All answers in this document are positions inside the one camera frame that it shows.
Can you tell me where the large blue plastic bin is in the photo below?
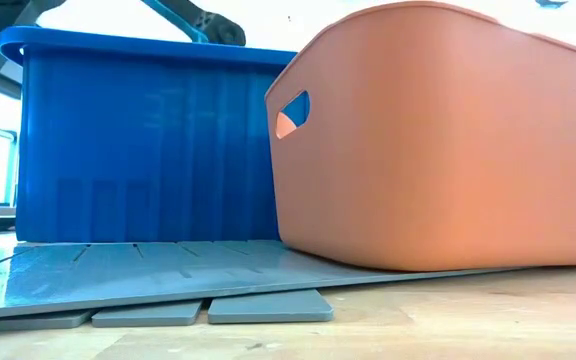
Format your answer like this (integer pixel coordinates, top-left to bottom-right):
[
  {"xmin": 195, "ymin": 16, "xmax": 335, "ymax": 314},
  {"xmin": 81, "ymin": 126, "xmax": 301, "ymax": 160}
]
[{"xmin": 0, "ymin": 25, "xmax": 299, "ymax": 245}]

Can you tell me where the orange plastic basket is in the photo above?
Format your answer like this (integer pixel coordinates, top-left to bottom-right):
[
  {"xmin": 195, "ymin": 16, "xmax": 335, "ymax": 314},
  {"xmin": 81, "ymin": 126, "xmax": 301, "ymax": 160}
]
[{"xmin": 264, "ymin": 0, "xmax": 576, "ymax": 273}]

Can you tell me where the short grey slotted divider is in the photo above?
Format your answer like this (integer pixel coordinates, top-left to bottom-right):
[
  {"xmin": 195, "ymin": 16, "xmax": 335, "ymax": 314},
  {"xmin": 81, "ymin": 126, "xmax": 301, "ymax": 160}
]
[{"xmin": 0, "ymin": 239, "xmax": 524, "ymax": 322}]

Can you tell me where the long grey slotted divider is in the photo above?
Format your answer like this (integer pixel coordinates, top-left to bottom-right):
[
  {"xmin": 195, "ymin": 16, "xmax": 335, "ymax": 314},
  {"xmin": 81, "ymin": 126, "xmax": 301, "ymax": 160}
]
[{"xmin": 0, "ymin": 288, "xmax": 335, "ymax": 334}]

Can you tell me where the blue window post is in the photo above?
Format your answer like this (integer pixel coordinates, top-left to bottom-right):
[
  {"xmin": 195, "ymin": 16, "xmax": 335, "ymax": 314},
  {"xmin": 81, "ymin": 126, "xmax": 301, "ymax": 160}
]
[{"xmin": 4, "ymin": 127, "xmax": 19, "ymax": 206}]

